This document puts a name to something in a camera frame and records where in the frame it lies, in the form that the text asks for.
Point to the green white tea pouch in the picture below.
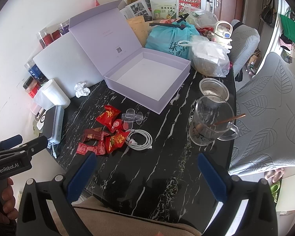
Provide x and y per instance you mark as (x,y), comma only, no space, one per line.
(164,9)

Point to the crumpled white tissue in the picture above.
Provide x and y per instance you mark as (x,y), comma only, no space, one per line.
(81,90)

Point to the black white printed leaflet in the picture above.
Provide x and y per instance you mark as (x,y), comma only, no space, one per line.
(137,8)

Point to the red cartoon candy packet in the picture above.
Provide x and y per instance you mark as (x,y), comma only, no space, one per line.
(115,141)

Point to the person's left hand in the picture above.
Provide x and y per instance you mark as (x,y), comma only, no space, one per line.
(10,212)

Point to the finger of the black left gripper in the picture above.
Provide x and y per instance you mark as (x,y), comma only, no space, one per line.
(35,146)

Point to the clear glass mug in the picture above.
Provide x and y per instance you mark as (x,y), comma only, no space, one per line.
(210,109)

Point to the stainless steel strainer bowl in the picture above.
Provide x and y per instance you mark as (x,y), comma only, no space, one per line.
(211,86)

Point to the brown paper envelope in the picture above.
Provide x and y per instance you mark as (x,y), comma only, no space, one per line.
(140,28)

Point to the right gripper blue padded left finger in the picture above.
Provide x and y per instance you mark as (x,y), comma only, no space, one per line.
(35,217)

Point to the dark maroon snack packet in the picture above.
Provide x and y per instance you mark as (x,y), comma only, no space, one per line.
(94,134)

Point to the red gold candy packet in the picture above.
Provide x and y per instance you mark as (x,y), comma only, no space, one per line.
(108,117)

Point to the large white flat box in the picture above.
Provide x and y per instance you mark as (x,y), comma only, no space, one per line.
(66,62)

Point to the red stick packet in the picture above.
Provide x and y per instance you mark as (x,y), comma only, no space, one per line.
(82,149)

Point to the brown wooden door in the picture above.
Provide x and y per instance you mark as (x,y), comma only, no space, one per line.
(228,10)

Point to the white electric kettle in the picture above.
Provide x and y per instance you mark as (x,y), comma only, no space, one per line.
(222,34)

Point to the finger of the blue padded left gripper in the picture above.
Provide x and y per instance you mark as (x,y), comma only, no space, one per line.
(10,142)

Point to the red toy propeller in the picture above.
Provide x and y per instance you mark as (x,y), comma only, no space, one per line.
(117,125)

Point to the red twisted candy packet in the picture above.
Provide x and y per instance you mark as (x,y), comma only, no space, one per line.
(100,150)

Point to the clear crinkled plastic bag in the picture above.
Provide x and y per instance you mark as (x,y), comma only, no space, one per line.
(199,18)

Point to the red Northeast shopping bag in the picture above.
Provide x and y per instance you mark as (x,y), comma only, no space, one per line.
(192,3)

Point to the open lavender gift box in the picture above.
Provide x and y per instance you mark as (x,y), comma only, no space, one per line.
(146,76)

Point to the green tote bag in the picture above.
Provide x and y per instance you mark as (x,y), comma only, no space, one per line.
(288,26)

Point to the teal plastic bag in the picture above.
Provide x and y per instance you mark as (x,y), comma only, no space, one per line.
(165,37)

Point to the white plastic bag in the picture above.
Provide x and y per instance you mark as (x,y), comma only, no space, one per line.
(207,57)

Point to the copper stirring stick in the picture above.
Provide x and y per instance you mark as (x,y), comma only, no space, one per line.
(229,119)

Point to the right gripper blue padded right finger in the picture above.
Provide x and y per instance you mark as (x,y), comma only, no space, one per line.
(259,217)

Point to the light blue power bank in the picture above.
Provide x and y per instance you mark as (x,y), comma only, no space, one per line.
(52,127)

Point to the clear plastic toy airplane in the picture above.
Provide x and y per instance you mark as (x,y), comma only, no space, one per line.
(132,116)

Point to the grey leaf pattern chair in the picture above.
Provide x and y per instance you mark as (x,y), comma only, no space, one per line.
(266,138)

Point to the black long clip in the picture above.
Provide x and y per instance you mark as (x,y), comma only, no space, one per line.
(168,22)

